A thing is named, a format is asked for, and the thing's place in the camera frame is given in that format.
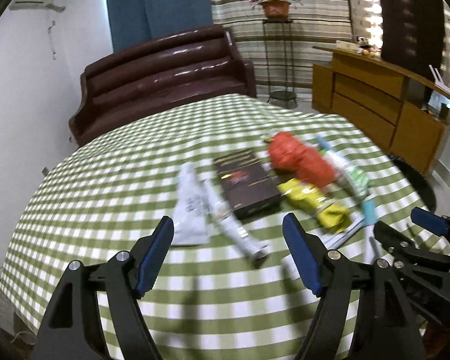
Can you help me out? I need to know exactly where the white pouch wrapper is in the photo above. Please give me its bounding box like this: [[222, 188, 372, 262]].
[[171, 162, 209, 246]]

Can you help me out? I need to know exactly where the black lined trash bin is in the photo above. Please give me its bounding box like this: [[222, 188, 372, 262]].
[[388, 154, 437, 213]]

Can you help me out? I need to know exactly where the yellow snack wrapper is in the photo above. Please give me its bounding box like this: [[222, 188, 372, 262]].
[[278, 178, 352, 233]]

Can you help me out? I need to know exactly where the white long stick wrapper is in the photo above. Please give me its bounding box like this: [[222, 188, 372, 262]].
[[202, 180, 268, 265]]

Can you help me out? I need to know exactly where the green white clear wrapper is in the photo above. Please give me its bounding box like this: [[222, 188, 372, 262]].
[[319, 149, 370, 202]]

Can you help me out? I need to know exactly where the black rectangular box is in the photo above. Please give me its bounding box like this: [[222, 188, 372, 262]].
[[212, 149, 282, 219]]

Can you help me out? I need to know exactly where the red crumpled plastic bag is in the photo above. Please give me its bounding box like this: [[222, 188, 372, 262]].
[[267, 132, 336, 189]]

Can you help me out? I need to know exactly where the brown wooden sideboard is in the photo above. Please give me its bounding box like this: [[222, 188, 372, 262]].
[[312, 46, 450, 174]]

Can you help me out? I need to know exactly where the green checkered tablecloth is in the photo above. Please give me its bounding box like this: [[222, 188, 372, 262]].
[[1, 95, 449, 359]]

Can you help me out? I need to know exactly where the white wifi router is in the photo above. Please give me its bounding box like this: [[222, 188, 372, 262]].
[[428, 64, 450, 95]]

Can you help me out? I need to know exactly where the dark brown leather sofa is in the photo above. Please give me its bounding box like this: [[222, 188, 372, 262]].
[[69, 24, 257, 146]]

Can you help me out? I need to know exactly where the mickey mouse plush toy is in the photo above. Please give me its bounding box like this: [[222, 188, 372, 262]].
[[357, 37, 377, 58]]

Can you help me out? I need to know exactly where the white box on sideboard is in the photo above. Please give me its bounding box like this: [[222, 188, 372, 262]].
[[336, 40, 360, 52]]

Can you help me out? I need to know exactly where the dark purple curtain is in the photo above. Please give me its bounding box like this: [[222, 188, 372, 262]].
[[380, 0, 445, 80]]

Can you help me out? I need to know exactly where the patterned white sheer curtain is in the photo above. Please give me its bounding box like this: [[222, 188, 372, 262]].
[[349, 0, 383, 49]]

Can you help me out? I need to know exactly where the black metal plant stand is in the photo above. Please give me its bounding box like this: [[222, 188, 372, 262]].
[[262, 19, 297, 107]]

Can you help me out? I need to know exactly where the striped beige curtain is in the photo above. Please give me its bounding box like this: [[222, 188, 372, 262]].
[[211, 0, 353, 100]]

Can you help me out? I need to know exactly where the blue curtain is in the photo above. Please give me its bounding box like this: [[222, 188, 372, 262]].
[[106, 0, 213, 52]]

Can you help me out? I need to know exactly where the potted plant orange pot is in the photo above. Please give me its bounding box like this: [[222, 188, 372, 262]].
[[249, 0, 302, 20]]

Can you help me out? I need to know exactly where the white air conditioner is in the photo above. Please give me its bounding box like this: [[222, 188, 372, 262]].
[[9, 0, 65, 12]]

